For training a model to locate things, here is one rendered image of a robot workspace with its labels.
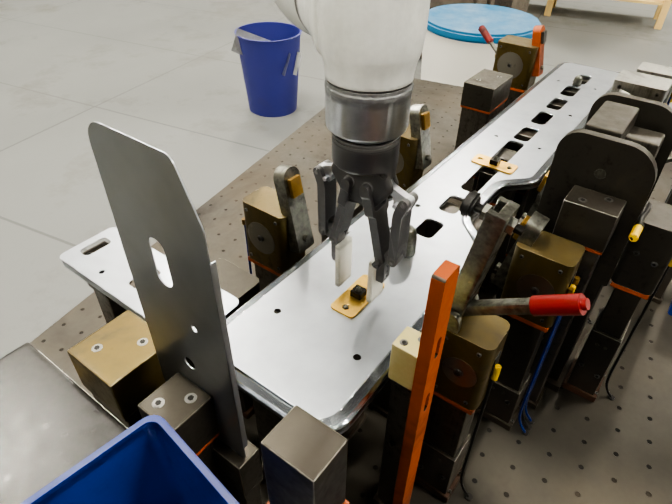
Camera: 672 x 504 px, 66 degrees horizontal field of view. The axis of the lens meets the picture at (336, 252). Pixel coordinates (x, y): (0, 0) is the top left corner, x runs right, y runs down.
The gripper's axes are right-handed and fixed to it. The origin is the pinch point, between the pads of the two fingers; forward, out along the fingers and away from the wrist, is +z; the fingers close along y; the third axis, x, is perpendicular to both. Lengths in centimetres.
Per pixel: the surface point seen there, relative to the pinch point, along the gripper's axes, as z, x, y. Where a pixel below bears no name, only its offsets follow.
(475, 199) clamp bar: -16.9, 0.4, -13.6
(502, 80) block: 2, -82, 14
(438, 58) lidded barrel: 45, -208, 92
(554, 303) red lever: -8.9, 0.9, -23.9
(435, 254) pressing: 4.6, -14.6, -4.2
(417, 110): -5.2, -39.1, 14.1
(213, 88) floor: 105, -207, 272
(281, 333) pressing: 4.6, 11.7, 3.8
